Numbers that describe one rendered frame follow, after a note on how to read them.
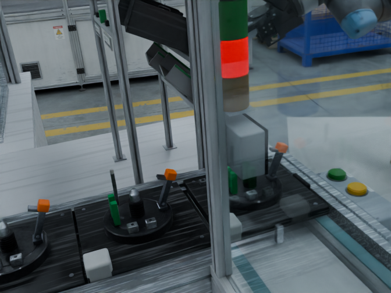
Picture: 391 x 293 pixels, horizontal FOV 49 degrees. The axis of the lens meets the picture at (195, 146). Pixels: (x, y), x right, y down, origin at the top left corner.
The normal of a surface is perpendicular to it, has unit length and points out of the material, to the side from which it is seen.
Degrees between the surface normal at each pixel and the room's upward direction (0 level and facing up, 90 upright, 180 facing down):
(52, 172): 0
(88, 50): 90
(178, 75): 90
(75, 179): 0
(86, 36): 90
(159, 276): 0
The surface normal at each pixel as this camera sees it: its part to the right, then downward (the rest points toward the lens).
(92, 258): -0.07, -0.89
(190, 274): 0.34, 0.39
